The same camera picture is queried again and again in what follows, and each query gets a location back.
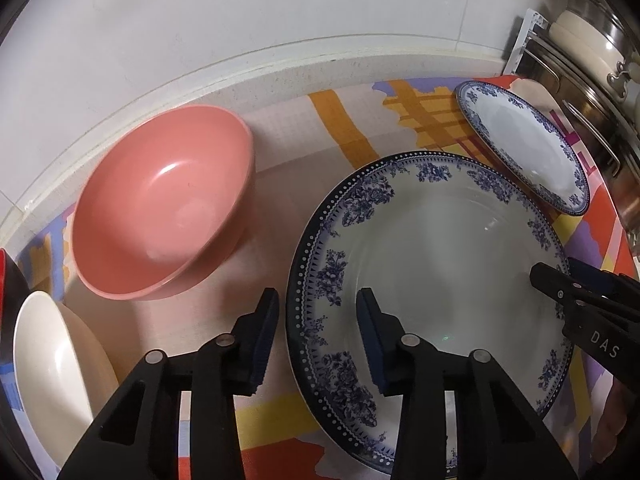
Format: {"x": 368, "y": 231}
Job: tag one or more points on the person's right hand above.
{"x": 614, "y": 410}

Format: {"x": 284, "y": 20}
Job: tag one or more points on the white pot rack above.
{"x": 522, "y": 40}

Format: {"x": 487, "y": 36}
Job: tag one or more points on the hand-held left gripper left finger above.
{"x": 264, "y": 345}

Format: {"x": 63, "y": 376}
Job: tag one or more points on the large blue floral plate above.
{"x": 450, "y": 260}

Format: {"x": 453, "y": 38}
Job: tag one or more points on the cream pan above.
{"x": 580, "y": 32}

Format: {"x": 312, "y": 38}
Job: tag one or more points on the cream white bowl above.
{"x": 45, "y": 370}

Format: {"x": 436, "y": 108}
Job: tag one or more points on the pink bowl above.
{"x": 165, "y": 200}

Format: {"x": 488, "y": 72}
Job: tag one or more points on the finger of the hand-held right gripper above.
{"x": 550, "y": 282}
{"x": 595, "y": 280}

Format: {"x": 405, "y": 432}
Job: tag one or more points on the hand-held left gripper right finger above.
{"x": 372, "y": 347}

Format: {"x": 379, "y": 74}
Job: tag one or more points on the steel steamer pot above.
{"x": 605, "y": 15}

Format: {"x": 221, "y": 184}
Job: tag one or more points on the colourful patterned mat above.
{"x": 350, "y": 125}

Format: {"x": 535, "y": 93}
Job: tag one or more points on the large steel pot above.
{"x": 575, "y": 90}

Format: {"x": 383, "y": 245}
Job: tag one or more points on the small blue floral plate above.
{"x": 525, "y": 145}

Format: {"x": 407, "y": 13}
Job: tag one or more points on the red and black bowl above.
{"x": 10, "y": 285}

